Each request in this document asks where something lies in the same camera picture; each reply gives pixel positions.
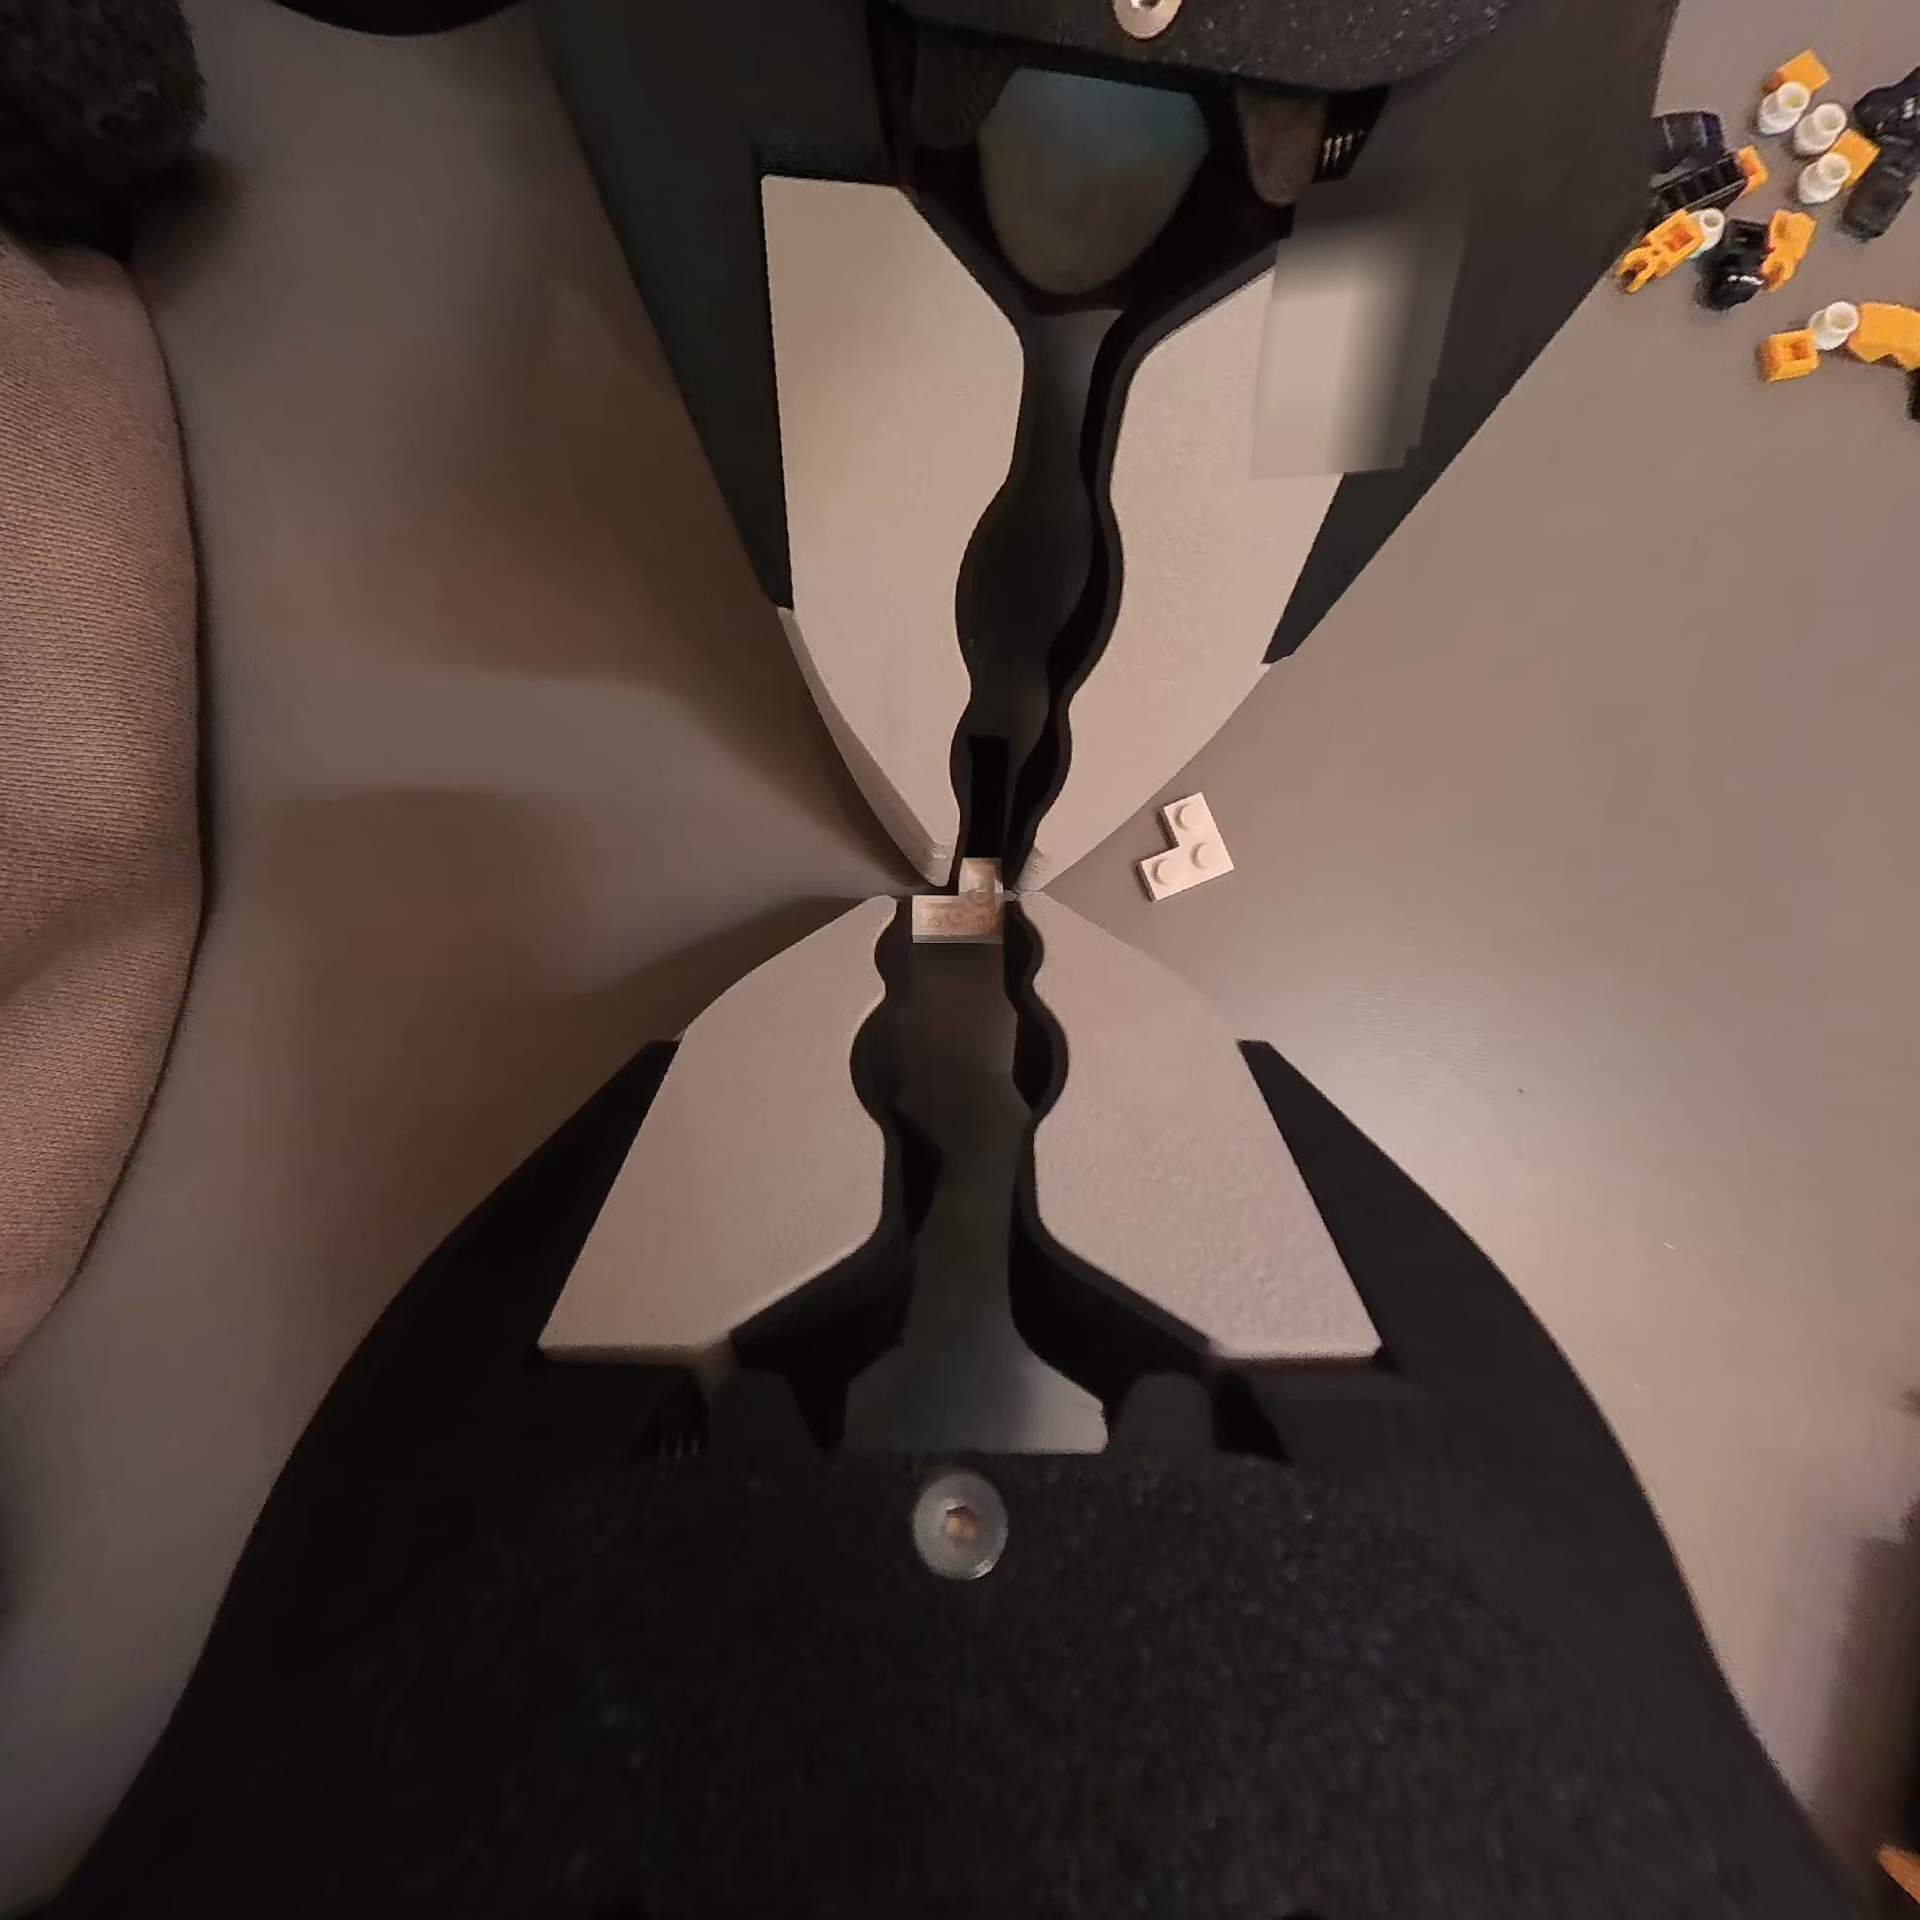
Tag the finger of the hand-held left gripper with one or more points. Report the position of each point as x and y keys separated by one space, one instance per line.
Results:
x=867 y=448
x=1185 y=598

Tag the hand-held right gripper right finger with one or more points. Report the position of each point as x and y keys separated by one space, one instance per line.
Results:
x=1185 y=1182

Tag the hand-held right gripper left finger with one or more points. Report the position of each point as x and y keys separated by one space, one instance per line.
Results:
x=736 y=1172

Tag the white corner lego plate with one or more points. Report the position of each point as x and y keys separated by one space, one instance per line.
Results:
x=944 y=916
x=1201 y=859

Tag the pile of mixed small lego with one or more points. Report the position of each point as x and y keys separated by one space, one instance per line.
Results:
x=1794 y=353

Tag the black fleece jacket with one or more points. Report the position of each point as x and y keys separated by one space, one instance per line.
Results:
x=88 y=105

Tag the beige sweatshirt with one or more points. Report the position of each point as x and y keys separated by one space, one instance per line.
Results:
x=88 y=754

